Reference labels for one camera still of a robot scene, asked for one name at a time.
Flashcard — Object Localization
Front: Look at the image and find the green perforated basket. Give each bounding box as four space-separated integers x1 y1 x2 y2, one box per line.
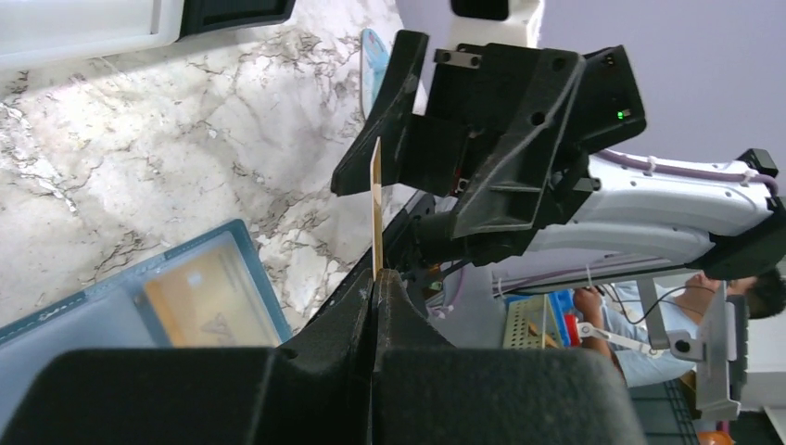
502 294 563 350

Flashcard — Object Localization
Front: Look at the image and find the black right card bin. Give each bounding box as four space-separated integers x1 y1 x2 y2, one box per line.
180 0 296 39

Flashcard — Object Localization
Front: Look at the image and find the black metal base rail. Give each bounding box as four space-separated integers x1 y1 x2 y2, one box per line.
307 192 435 325

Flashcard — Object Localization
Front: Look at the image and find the white middle card bin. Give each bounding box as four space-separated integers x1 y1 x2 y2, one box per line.
1 0 184 70

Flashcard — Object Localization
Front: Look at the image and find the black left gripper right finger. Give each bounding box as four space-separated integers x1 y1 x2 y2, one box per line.
372 270 646 444

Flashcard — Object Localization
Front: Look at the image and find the gold card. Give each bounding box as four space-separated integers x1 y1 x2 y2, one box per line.
370 137 384 280
143 245 281 347

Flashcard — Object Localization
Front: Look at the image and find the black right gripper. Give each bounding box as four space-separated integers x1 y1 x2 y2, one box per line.
331 30 646 265

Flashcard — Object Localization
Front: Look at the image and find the clear blue plastic package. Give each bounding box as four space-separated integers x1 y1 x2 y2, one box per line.
360 28 389 120

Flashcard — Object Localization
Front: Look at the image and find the blue leather card holder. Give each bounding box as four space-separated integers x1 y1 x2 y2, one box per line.
1 219 292 426

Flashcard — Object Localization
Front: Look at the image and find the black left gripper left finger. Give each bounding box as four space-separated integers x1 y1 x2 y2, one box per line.
1 271 374 444

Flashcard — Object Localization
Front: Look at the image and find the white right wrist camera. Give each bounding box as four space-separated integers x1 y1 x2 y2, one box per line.
447 0 546 48

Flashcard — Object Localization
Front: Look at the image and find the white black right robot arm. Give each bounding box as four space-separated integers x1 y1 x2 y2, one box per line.
331 31 785 289

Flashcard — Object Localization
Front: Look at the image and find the person in background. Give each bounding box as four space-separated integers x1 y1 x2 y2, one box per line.
572 269 785 388

